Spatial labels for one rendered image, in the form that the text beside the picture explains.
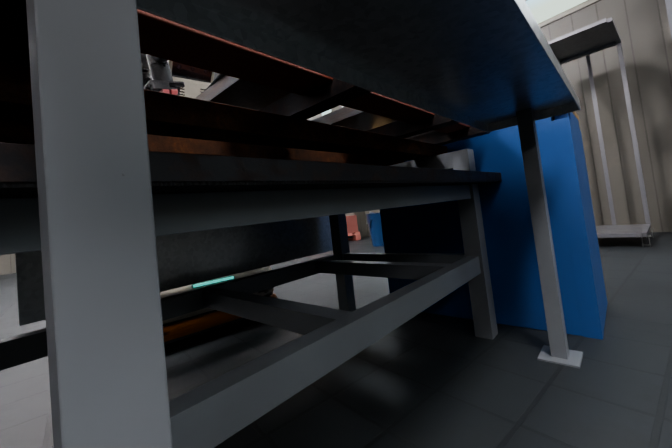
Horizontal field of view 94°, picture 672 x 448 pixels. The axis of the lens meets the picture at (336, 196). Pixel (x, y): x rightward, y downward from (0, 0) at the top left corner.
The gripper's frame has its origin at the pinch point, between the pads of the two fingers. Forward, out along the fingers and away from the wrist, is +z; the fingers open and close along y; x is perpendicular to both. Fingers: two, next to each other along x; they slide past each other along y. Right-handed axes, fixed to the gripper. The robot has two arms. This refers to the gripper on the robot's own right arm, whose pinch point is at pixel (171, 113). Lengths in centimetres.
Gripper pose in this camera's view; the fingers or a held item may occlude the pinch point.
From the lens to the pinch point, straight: 113.7
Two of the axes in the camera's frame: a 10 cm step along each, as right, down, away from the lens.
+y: 6.7, -2.1, 7.1
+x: -7.1, 1.1, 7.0
